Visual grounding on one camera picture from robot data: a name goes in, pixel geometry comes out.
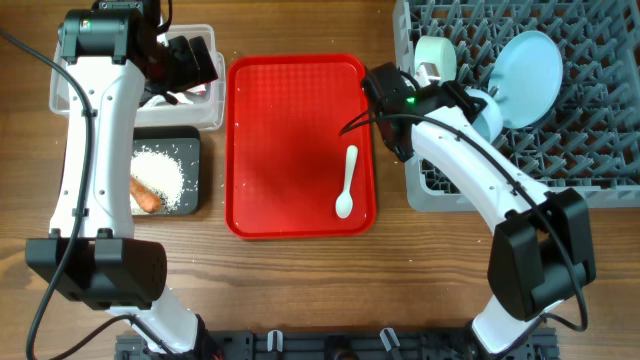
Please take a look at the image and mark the red serving tray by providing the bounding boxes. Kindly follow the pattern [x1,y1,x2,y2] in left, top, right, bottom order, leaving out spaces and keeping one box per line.
[224,54,377,240]

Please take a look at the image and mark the black food waste tray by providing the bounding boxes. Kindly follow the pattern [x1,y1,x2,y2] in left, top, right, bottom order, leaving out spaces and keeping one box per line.
[130,126,201,216]

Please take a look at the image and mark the white plastic spoon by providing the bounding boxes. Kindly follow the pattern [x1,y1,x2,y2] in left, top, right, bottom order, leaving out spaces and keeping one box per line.
[335,145,358,219]

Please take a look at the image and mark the mint green bowl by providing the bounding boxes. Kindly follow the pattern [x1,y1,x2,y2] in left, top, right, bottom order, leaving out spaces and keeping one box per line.
[414,36,457,84]

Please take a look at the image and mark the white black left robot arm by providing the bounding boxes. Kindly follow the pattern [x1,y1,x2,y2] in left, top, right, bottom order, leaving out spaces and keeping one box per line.
[26,1,223,359]

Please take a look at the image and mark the grey dishwasher rack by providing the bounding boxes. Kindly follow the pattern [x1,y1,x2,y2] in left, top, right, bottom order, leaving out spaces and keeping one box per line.
[392,0,639,208]

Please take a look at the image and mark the light blue plate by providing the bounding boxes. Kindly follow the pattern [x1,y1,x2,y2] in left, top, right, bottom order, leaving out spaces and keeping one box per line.
[489,31,563,128]

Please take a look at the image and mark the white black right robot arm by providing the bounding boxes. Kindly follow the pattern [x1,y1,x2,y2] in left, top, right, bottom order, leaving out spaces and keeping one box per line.
[361,63,596,359]

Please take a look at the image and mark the white rice pile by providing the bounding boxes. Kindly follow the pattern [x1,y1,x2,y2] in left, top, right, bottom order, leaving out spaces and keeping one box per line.
[131,140,199,215]

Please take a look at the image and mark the light blue bowl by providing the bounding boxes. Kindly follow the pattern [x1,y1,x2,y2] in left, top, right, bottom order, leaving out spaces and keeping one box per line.
[465,88,504,143]

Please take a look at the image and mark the clear plastic waste bin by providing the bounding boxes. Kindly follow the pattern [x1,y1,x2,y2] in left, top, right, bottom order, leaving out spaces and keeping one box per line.
[49,20,225,138]

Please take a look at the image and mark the orange carrot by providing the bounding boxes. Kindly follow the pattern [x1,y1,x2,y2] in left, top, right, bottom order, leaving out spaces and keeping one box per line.
[129,176,162,214]

